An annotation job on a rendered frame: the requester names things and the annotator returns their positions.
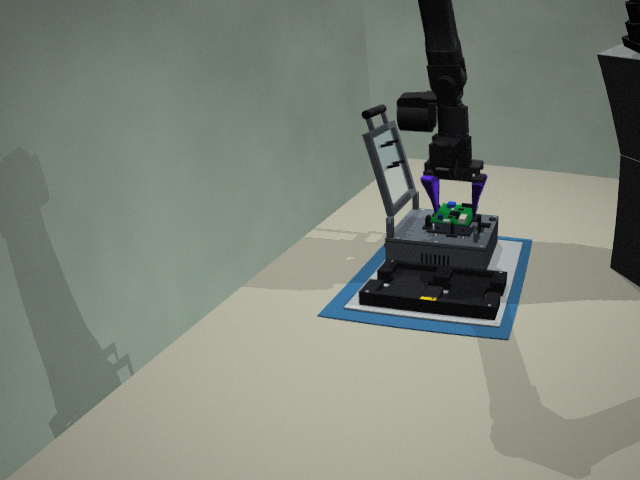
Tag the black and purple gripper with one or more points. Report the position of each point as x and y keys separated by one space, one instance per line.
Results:
x=462 y=174

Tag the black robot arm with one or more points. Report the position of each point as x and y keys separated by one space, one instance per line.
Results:
x=416 y=110

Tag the green circuit board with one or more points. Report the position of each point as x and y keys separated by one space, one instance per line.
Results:
x=454 y=211

